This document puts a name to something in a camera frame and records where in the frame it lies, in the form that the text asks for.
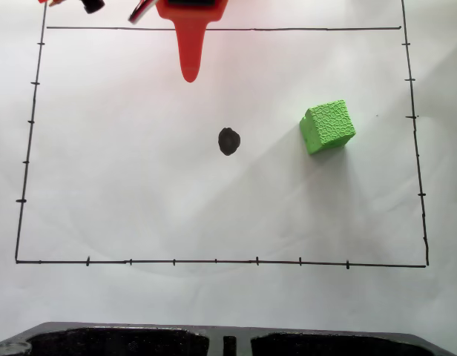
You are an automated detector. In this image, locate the green textured block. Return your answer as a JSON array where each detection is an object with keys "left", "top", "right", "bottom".
[{"left": 299, "top": 99, "right": 358, "bottom": 156}]

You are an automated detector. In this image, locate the black dot mark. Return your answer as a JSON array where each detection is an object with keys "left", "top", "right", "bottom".
[{"left": 217, "top": 127, "right": 241, "bottom": 156}]

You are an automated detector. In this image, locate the white paper sheet drawn rectangle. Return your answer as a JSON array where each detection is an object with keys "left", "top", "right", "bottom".
[{"left": 0, "top": 0, "right": 457, "bottom": 332}]

